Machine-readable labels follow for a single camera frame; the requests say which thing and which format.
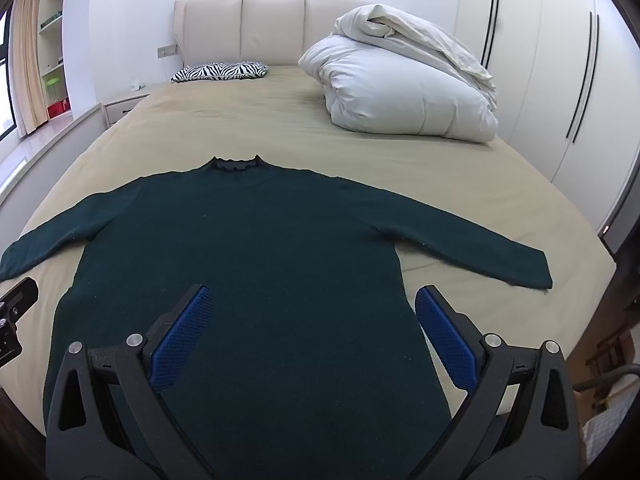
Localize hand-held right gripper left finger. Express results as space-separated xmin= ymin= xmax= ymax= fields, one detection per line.
xmin=44 ymin=283 xmax=216 ymax=480

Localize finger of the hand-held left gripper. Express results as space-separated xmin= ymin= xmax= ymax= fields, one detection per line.
xmin=0 ymin=277 xmax=40 ymax=368

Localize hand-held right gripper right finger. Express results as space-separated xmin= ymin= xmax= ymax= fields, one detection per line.
xmin=407 ymin=285 xmax=583 ymax=480

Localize dark green sweater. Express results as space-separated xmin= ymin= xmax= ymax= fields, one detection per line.
xmin=0 ymin=155 xmax=553 ymax=480

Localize white window bench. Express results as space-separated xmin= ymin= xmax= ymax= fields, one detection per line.
xmin=0 ymin=102 xmax=106 ymax=206

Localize brown wooden chair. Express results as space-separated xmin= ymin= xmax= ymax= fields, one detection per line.
xmin=586 ymin=320 xmax=640 ymax=377

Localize white mesh basket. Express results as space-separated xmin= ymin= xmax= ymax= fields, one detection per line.
xmin=580 ymin=401 xmax=627 ymax=461

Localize window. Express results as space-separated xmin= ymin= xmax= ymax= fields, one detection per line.
xmin=0 ymin=7 xmax=18 ymax=141

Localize bed with beige sheet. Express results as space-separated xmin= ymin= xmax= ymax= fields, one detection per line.
xmin=0 ymin=65 xmax=617 ymax=441

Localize white nightstand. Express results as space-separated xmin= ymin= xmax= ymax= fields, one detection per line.
xmin=102 ymin=91 xmax=151 ymax=126

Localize beige curtain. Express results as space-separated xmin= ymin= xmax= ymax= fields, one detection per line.
xmin=9 ymin=0 xmax=48 ymax=136

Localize folded white duvet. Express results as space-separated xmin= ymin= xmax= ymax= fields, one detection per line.
xmin=298 ymin=3 xmax=500 ymax=142

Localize white bookshelf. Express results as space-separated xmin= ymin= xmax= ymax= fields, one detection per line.
xmin=37 ymin=0 xmax=71 ymax=121

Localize zebra print pillow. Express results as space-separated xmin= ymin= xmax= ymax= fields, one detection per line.
xmin=171 ymin=61 xmax=271 ymax=83

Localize white wardrobe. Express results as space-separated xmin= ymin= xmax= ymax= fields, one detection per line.
xmin=452 ymin=0 xmax=640 ymax=241

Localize cream padded headboard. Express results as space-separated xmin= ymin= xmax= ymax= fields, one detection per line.
xmin=173 ymin=0 xmax=381 ymax=76

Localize black wardrobe handle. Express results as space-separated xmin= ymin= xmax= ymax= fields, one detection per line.
xmin=486 ymin=0 xmax=501 ymax=69
xmin=572 ymin=13 xmax=600 ymax=144
xmin=566 ymin=11 xmax=594 ymax=139
xmin=482 ymin=0 xmax=496 ymax=64

